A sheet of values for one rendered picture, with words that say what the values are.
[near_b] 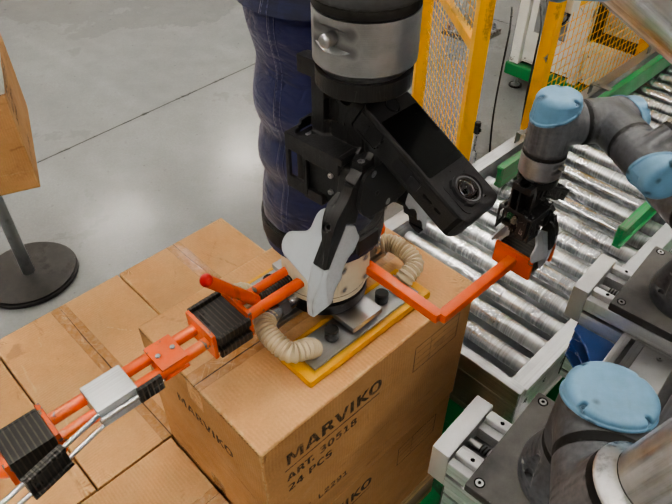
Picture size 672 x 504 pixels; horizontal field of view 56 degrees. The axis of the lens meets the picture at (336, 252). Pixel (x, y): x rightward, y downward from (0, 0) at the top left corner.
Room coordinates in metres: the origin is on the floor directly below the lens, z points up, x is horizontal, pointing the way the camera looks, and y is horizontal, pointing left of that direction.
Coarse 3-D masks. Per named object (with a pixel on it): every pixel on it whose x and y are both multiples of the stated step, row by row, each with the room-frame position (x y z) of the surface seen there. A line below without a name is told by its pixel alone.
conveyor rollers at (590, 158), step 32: (640, 96) 2.52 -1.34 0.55; (576, 160) 2.04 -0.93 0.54; (608, 160) 2.04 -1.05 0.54; (576, 192) 1.84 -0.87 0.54; (608, 192) 1.84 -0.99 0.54; (640, 192) 1.84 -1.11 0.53; (576, 224) 1.65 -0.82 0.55; (608, 224) 1.65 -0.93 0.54; (448, 256) 1.48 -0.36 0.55; (480, 256) 1.49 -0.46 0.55; (544, 288) 1.34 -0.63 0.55; (512, 320) 1.21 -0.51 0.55; (544, 320) 1.22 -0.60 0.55; (512, 352) 1.10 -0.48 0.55
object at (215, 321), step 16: (208, 304) 0.77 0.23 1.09; (224, 304) 0.77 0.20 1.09; (240, 304) 0.76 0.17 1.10; (192, 320) 0.73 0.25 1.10; (208, 320) 0.74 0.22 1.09; (224, 320) 0.74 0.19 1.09; (240, 320) 0.73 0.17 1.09; (208, 336) 0.69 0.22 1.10; (224, 336) 0.69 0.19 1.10; (240, 336) 0.72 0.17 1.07; (224, 352) 0.69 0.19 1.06
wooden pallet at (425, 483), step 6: (426, 480) 0.95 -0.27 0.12; (432, 480) 0.97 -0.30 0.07; (420, 486) 0.93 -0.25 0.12; (426, 486) 0.95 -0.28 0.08; (414, 492) 0.91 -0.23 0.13; (420, 492) 0.93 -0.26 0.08; (426, 492) 0.96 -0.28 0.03; (408, 498) 0.89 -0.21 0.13; (414, 498) 0.91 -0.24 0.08; (420, 498) 0.94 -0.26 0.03
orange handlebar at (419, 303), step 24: (504, 264) 0.88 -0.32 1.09; (264, 288) 0.83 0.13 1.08; (288, 288) 0.82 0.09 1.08; (408, 288) 0.82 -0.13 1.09; (480, 288) 0.82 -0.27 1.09; (432, 312) 0.76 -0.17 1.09; (456, 312) 0.77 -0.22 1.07; (168, 336) 0.70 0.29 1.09; (192, 336) 0.71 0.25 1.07; (144, 360) 0.66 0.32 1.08; (168, 360) 0.65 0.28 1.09; (72, 408) 0.57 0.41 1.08; (72, 432) 0.52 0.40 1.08
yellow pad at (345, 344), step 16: (368, 288) 0.94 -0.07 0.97; (384, 288) 0.93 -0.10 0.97; (416, 288) 0.93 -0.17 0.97; (384, 304) 0.88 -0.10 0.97; (400, 304) 0.88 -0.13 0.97; (336, 320) 0.84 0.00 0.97; (384, 320) 0.85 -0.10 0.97; (304, 336) 0.80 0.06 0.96; (320, 336) 0.80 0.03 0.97; (336, 336) 0.79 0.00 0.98; (352, 336) 0.80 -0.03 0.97; (368, 336) 0.80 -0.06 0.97; (336, 352) 0.76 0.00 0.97; (352, 352) 0.77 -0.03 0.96; (304, 368) 0.73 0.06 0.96; (320, 368) 0.73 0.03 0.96; (336, 368) 0.74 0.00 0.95
